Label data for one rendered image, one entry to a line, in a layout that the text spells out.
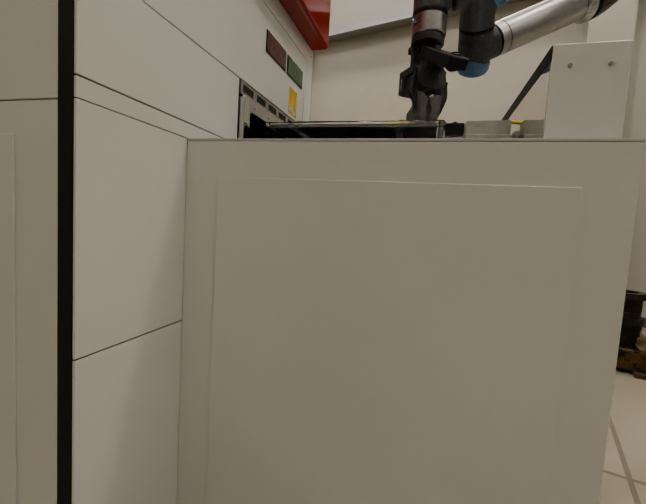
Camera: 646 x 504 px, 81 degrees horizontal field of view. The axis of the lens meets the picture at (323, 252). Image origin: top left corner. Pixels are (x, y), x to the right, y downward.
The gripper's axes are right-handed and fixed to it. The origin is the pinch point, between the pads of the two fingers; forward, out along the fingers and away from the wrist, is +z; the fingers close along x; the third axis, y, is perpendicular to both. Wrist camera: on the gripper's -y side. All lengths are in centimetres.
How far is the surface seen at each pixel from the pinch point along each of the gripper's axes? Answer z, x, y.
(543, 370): 39, 5, -39
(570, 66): -1.3, 0.5, -34.1
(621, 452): 91, -88, 4
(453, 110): -96, -193, 248
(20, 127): 13, 67, -19
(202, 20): -10.1, 47.5, -4.6
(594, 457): 49, -1, -42
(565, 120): 5.8, 0.3, -34.0
